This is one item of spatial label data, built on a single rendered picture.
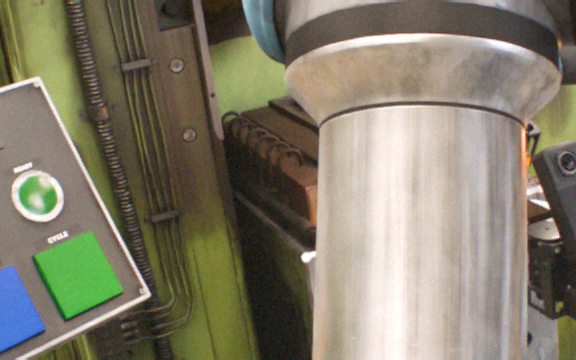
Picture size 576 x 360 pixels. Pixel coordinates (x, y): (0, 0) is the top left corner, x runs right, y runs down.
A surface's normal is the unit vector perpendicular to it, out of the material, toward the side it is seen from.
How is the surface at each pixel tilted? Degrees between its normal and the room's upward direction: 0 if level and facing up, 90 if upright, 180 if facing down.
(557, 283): 89
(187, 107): 90
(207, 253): 90
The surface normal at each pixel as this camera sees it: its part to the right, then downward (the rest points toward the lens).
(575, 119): 0.35, 0.25
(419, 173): -0.11, -0.20
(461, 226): 0.20, -0.18
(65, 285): 0.54, -0.36
